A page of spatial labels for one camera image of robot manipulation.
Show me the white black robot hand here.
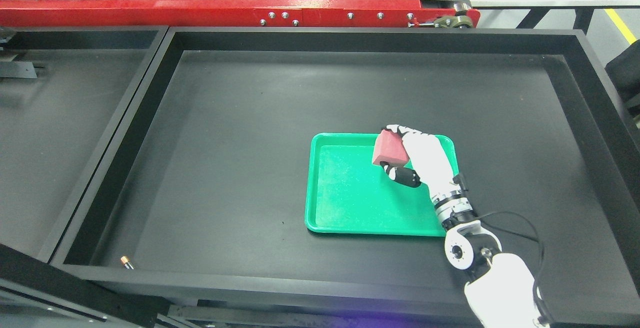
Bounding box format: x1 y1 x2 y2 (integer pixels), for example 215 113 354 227
385 124 457 198

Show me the pink foam block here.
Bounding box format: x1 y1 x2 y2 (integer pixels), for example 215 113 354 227
372 129 410 166

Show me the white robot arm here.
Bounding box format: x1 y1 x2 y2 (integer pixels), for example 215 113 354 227
432 175 551 327

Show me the green plastic tray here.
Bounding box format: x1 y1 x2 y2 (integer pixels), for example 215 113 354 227
304 133 445 237

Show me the black metal shelf right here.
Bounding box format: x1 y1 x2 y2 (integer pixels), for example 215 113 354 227
53 28 639 326

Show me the black metal shelf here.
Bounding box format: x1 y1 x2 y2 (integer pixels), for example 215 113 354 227
0 26 168 263
53 28 639 326

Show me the black metal shelf left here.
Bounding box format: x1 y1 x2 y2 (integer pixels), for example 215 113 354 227
0 26 168 263

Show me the small battery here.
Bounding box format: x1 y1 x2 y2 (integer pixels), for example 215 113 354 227
119 255 135 269

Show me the red conveyor frame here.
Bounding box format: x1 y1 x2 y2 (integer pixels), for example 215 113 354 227
0 0 481 28

